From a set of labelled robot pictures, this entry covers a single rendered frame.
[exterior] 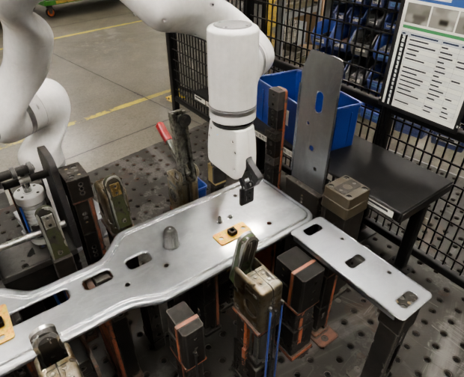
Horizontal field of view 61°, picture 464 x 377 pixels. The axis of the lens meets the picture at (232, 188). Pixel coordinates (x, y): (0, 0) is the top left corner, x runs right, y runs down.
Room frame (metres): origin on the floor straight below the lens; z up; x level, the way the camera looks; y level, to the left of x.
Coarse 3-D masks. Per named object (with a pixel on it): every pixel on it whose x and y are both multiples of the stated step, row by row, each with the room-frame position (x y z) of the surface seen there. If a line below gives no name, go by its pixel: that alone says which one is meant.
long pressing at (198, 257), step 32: (224, 192) 0.81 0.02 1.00; (256, 192) 0.81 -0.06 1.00; (160, 224) 0.68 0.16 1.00; (192, 224) 0.68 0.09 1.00; (224, 224) 0.68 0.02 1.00; (256, 224) 0.68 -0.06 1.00; (288, 224) 0.68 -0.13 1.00; (128, 256) 0.58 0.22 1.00; (160, 256) 0.58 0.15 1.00; (192, 256) 0.58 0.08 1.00; (224, 256) 0.58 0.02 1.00; (0, 288) 0.50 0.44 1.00; (64, 288) 0.50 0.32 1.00; (96, 288) 0.50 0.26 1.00; (128, 288) 0.50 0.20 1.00; (160, 288) 0.50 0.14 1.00; (192, 288) 0.51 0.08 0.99; (32, 320) 0.43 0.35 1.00; (64, 320) 0.43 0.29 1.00; (96, 320) 0.43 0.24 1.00; (0, 352) 0.37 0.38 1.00; (32, 352) 0.37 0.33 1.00
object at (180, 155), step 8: (168, 112) 0.82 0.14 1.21; (176, 112) 0.82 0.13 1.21; (184, 112) 0.82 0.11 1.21; (176, 120) 0.82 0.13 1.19; (184, 120) 0.79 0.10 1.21; (176, 128) 0.80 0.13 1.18; (184, 128) 0.82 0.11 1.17; (176, 136) 0.80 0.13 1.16; (184, 136) 0.82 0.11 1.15; (176, 144) 0.80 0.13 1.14; (184, 144) 0.82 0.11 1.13; (176, 152) 0.80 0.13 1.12; (184, 152) 0.81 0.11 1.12; (176, 160) 0.81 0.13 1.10; (184, 160) 0.81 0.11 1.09; (192, 160) 0.81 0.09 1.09; (192, 168) 0.81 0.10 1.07; (184, 176) 0.79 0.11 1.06; (192, 176) 0.80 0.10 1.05
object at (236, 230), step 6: (240, 222) 0.69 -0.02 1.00; (228, 228) 0.66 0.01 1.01; (234, 228) 0.66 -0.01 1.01; (240, 228) 0.67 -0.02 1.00; (246, 228) 0.67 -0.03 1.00; (216, 234) 0.65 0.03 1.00; (222, 234) 0.65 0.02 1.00; (228, 234) 0.65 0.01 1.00; (234, 234) 0.65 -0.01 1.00; (240, 234) 0.65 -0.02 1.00; (216, 240) 0.63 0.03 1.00; (222, 240) 0.63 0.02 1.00; (228, 240) 0.63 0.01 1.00
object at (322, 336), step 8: (320, 264) 0.61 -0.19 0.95; (328, 272) 0.59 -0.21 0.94; (328, 280) 0.60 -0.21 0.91; (336, 280) 0.62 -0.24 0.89; (328, 288) 0.60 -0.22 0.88; (320, 296) 0.60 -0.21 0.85; (328, 296) 0.61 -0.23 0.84; (320, 304) 0.60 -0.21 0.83; (328, 304) 0.61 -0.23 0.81; (320, 312) 0.60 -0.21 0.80; (328, 312) 0.61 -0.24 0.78; (320, 320) 0.60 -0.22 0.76; (312, 328) 0.61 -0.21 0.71; (320, 328) 0.61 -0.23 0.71; (328, 328) 0.62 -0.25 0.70; (312, 336) 0.60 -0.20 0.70; (320, 336) 0.60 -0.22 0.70; (328, 336) 0.60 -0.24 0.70; (336, 336) 0.60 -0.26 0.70; (320, 344) 0.57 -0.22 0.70; (328, 344) 0.57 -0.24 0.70
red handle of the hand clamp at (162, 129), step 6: (156, 126) 0.89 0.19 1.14; (162, 126) 0.89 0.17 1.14; (162, 132) 0.88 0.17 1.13; (168, 132) 0.88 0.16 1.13; (162, 138) 0.87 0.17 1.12; (168, 138) 0.87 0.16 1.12; (168, 144) 0.86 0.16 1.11; (174, 156) 0.83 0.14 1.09; (186, 168) 0.81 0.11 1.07; (186, 174) 0.80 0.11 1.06
